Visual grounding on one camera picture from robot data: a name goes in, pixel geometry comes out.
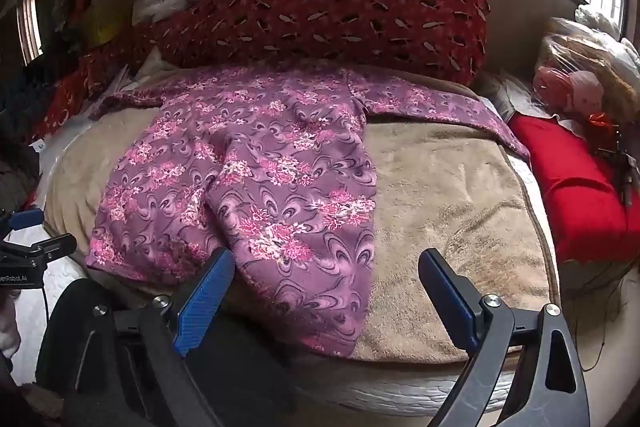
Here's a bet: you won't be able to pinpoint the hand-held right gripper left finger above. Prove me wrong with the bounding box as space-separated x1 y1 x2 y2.
47 248 236 427

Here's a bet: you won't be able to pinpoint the red cushion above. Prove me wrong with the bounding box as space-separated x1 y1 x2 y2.
507 112 640 264

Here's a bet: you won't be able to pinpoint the white papers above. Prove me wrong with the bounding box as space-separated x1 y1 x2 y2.
100 49 173 105

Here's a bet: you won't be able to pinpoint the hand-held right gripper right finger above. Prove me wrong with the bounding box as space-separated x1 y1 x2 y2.
419 248 592 427

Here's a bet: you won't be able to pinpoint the red patterned cloth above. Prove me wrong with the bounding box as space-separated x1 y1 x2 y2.
30 32 168 142

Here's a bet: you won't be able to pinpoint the purple floral garment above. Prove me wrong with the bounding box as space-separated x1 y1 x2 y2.
84 64 531 355

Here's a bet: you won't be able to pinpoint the clear plastic bag with items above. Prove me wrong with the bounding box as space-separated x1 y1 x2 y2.
532 17 640 130

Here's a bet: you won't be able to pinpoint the white bundle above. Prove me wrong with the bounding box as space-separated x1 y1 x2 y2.
575 4 640 60

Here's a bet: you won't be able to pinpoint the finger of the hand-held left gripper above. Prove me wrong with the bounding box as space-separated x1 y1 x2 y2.
0 234 78 264
0 208 45 233

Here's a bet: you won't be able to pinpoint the white plastic bag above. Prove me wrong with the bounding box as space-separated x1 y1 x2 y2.
132 0 190 26

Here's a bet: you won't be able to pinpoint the beige fleece blanket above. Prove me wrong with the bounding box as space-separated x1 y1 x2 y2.
45 67 561 365

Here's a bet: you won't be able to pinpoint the yellow bag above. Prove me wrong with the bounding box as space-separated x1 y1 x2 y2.
82 0 135 46

